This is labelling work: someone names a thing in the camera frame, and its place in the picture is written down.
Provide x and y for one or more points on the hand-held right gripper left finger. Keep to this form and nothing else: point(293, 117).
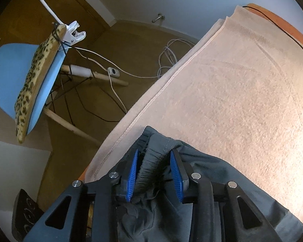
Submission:
point(131, 179)

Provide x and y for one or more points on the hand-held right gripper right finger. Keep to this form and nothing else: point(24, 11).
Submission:
point(176, 179)

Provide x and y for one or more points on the dark grey shorts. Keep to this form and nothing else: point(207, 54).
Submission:
point(229, 171)

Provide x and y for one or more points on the beige blanket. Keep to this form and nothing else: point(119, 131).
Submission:
point(229, 80)

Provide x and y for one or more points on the leopard print cushion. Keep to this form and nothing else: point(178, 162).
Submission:
point(32, 80)

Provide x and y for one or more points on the blue chair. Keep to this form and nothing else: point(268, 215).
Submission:
point(10, 75)

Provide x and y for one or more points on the white clip desk lamp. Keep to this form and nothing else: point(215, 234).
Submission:
point(70, 32)

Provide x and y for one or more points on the metal door stop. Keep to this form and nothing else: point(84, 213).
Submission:
point(157, 17)

